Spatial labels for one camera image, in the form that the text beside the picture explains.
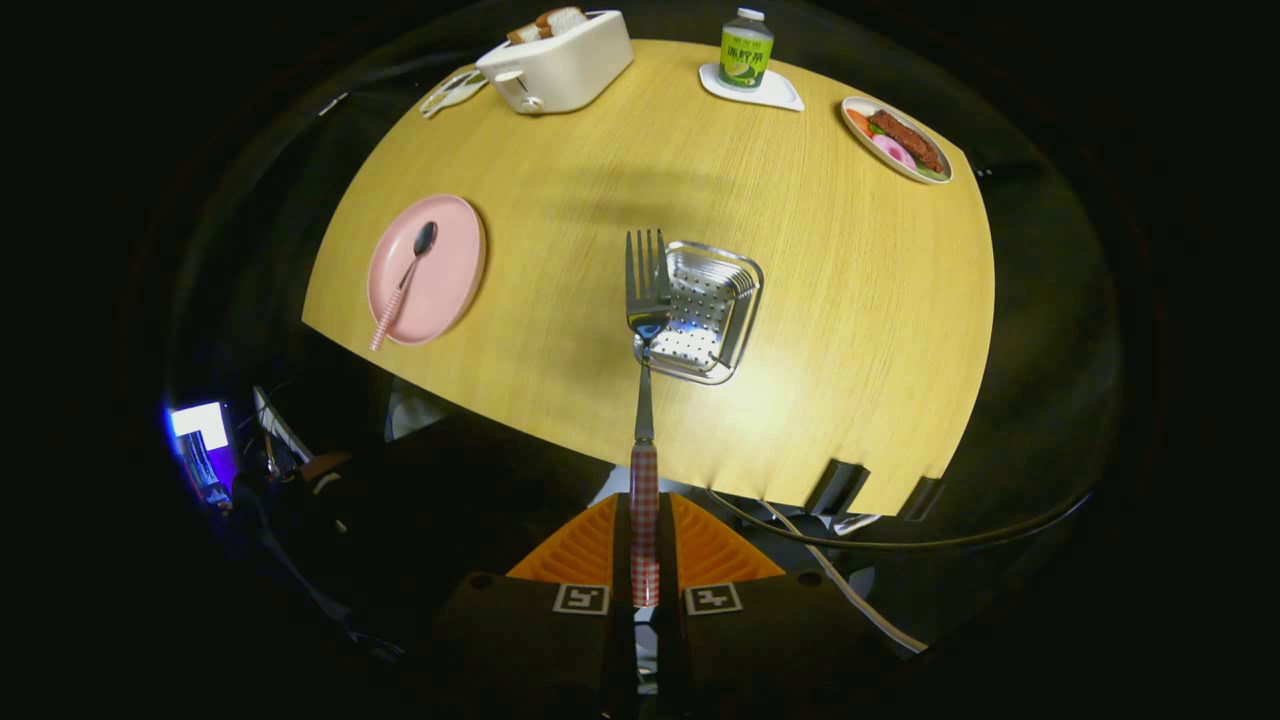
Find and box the white square coaster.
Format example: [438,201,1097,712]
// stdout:
[698,62,806,113]

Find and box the white divided snack dish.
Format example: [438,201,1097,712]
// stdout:
[419,68,489,121]

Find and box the white plate with food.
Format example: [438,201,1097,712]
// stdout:
[840,95,955,186]

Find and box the pink round plate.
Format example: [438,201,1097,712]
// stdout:
[366,193,488,348]

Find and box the metal perforated basket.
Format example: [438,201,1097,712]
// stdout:
[632,240,765,387]

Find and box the dark cable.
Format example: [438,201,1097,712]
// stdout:
[705,485,1096,553]

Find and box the black table bracket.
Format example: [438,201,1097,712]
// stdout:
[897,476,945,523]
[806,459,871,517]

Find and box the white toaster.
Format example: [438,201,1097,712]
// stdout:
[475,10,635,116]

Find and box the spoon with red checked handle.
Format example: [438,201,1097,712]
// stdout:
[368,220,439,353]

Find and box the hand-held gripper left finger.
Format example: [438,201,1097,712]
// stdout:
[430,492,641,717]

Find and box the lit computer monitor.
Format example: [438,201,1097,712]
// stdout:
[165,400,239,506]

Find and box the green label drink bottle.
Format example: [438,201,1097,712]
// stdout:
[719,7,776,93]

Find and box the white cable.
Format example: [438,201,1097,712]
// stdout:
[755,498,929,656]

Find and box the grey desk device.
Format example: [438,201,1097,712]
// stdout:
[250,385,316,466]

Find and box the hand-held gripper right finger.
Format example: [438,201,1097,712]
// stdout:
[655,492,873,717]

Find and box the fork with red checked handle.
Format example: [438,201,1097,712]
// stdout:
[625,228,673,609]

